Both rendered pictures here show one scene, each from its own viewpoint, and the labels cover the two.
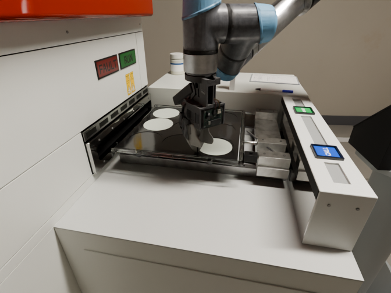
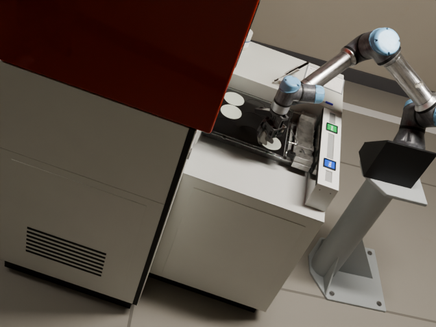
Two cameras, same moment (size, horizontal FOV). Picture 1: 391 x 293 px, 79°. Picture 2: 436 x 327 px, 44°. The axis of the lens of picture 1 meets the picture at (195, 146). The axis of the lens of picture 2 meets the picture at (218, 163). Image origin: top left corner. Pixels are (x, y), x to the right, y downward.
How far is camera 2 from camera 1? 1.79 m
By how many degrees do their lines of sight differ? 17
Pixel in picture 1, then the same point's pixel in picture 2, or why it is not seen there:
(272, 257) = (289, 207)
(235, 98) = not seen: hidden behind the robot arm
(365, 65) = not seen: outside the picture
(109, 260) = (205, 195)
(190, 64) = (276, 108)
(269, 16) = (320, 96)
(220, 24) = (296, 97)
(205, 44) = (287, 104)
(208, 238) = (261, 193)
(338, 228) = (321, 200)
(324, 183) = (320, 180)
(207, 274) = (256, 210)
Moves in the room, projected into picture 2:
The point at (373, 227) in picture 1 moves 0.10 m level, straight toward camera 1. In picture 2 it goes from (356, 213) to (345, 220)
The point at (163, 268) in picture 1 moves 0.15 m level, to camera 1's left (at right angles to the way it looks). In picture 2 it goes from (235, 204) to (200, 197)
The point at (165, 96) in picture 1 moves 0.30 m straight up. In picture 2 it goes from (233, 80) to (252, 26)
